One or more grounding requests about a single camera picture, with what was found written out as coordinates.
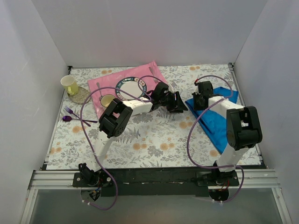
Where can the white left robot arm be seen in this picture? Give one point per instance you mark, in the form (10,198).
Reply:
(115,118)

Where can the purple plastic spoon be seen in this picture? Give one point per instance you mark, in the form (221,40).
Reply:
(69,118)

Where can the silver fork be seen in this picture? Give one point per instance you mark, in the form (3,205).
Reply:
(154,75)

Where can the round speckled coaster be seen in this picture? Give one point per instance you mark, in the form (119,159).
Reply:
(80,97)

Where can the yellow mug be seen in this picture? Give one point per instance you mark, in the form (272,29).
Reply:
(70,85)

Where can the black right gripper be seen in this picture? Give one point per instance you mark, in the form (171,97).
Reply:
(199,102)

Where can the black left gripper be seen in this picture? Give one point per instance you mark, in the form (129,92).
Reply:
(175,102)

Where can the blue cloth napkin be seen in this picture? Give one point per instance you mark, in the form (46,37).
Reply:
(213,124)

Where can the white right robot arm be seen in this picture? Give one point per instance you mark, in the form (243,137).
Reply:
(243,130)

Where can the purple plastic fork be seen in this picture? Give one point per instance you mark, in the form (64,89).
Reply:
(70,111)

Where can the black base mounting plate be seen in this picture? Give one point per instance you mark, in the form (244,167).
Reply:
(192,181)

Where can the aluminium front frame rail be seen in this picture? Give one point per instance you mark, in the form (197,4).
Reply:
(54,179)

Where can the white plate green rim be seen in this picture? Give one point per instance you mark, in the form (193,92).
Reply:
(129,88)

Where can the pink satin placemat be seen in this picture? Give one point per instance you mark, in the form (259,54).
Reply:
(109,82)

